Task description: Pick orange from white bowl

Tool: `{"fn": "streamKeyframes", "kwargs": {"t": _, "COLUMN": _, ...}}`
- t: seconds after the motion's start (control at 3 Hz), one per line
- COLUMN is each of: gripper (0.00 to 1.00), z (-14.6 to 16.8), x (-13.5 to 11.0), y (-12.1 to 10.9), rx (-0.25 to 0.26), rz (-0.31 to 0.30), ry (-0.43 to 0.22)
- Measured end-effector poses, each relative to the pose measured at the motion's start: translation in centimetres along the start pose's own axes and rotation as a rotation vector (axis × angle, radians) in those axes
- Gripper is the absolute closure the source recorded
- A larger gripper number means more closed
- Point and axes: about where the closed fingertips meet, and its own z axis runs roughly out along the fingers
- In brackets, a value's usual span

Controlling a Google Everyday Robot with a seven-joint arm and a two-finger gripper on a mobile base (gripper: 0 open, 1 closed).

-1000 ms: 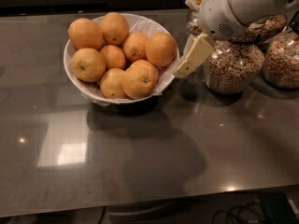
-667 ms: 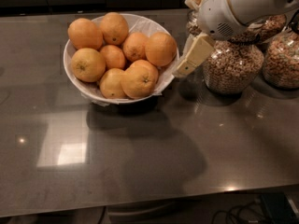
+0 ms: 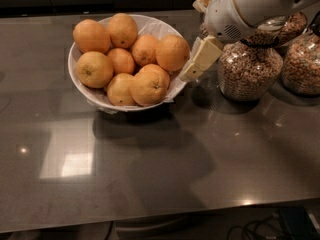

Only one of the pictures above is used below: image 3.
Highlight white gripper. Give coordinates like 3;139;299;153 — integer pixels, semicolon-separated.
179;0;256;82

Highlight orange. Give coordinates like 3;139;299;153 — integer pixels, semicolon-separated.
130;72;167;106
105;73;136;106
131;34;159;67
107;13;138;49
73;19;111;53
140;64;170;87
76;51;114;88
156;34;190;72

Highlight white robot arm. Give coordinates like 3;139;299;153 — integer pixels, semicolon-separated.
179;0;320;82

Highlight white bowl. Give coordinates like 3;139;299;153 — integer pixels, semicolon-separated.
68;14;186;114

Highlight orange centre small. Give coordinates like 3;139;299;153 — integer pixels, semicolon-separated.
107;48;135;74

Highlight black box under table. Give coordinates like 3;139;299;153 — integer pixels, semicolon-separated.
278;207;320;240

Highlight black cables under table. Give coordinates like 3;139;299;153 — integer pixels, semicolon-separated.
226;214;288;240

